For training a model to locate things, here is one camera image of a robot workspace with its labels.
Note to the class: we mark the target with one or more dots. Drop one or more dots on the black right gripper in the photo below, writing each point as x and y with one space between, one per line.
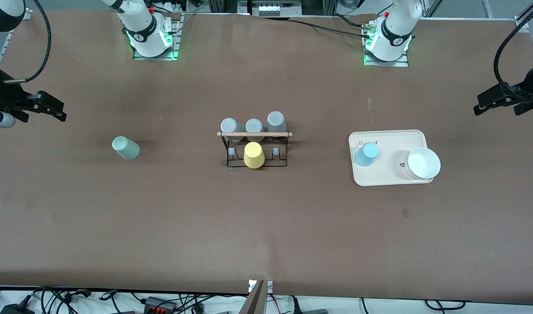
1 95

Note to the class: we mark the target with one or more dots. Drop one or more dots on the mint green cup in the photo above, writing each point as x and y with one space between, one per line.
126 148

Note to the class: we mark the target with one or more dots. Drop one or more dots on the light blue cup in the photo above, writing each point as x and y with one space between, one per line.
366 155

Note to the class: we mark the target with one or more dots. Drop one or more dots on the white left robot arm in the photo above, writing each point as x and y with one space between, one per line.
393 35

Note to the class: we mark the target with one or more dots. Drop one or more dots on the white bowl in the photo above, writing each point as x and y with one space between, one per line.
423 163

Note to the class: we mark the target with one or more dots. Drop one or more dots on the cream plastic tray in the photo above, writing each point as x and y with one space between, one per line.
388 172

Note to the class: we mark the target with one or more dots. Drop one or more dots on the grey cup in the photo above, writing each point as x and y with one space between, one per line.
254 125
276 121
230 125

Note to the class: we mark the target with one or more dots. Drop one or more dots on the yellow cup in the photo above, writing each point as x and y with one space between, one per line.
254 156

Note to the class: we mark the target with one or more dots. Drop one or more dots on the black orange power adapter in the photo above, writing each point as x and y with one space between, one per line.
159 304

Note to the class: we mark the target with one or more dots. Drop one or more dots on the grey power strip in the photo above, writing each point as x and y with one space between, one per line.
269 9

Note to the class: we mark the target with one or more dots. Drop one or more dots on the aluminium frame rail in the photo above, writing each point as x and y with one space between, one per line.
523 22
5 43

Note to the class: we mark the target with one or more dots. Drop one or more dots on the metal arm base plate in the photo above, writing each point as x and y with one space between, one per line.
177 39
386 64

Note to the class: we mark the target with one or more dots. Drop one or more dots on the grey camera stand pole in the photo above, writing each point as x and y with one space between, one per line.
253 301

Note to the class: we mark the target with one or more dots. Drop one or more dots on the white stand bracket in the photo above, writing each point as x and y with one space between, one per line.
269 286

